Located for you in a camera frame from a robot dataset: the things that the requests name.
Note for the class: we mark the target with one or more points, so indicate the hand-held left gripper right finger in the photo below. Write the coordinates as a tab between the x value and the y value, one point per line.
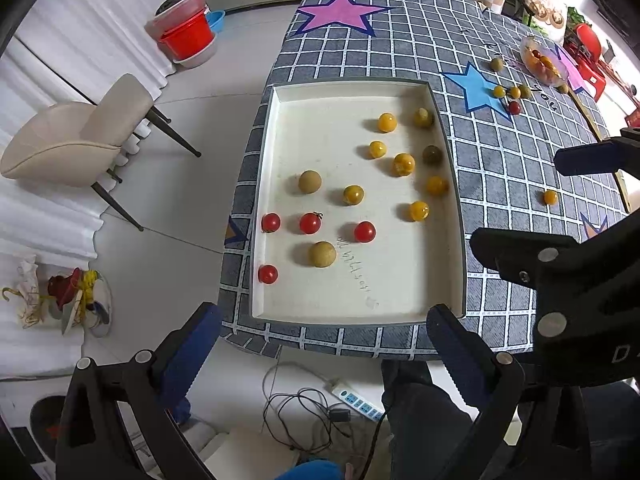
455	350

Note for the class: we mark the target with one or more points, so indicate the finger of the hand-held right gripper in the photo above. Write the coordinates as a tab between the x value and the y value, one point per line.
590	158
515	255

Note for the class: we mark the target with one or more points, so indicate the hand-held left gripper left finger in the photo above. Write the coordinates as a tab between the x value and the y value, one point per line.
195	345

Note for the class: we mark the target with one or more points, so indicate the red cherry tomato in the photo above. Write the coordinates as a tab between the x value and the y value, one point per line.
310	223
365	231
270	222
514	107
268	274

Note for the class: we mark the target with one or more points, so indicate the yellow cherry tomato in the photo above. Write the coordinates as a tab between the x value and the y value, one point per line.
498	91
404	164
377	149
419	211
437	185
387	122
353	195
514	93
550	197

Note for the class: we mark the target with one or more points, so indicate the white rectangular tray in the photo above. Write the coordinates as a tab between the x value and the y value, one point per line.
310	295

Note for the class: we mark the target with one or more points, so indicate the brown longan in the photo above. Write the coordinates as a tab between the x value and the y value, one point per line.
496	64
322	253
432	155
562	88
310	181
423	117
525	91

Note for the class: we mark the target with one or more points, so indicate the wooden stick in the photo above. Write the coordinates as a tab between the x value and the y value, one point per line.
607	155

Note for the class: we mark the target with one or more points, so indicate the grey checked tablecloth with stars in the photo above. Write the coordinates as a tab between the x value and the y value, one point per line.
495	185

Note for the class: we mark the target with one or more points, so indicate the white bowl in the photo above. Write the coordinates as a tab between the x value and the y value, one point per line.
97	310

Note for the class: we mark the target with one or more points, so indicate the clear bowl of tomatoes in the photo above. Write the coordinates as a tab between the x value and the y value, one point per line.
542	60

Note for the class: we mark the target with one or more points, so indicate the white power strip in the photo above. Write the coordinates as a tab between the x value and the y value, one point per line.
357	400

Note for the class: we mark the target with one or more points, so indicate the red plastic stool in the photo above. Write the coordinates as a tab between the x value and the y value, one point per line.
590	45

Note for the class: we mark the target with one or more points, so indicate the black power adapter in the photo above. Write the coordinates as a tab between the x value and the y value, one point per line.
341	415

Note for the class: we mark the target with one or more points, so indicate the red cloth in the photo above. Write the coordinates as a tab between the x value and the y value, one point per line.
62	285

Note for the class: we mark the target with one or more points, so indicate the printed cushion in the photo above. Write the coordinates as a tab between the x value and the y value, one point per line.
547	10

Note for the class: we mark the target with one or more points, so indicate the dark shoe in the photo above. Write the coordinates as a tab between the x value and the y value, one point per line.
45	420

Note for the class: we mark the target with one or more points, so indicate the blue slipper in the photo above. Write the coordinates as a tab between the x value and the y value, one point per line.
310	471

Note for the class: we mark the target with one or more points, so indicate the beige upholstered chair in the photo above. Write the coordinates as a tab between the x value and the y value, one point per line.
65	140

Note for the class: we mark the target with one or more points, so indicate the white plastic basin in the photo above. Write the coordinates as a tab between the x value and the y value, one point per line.
200	57

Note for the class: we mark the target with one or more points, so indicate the red plastic bucket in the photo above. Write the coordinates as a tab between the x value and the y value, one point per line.
187	37

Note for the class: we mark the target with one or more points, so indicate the blue plastic basin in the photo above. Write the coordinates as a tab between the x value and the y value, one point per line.
216	20

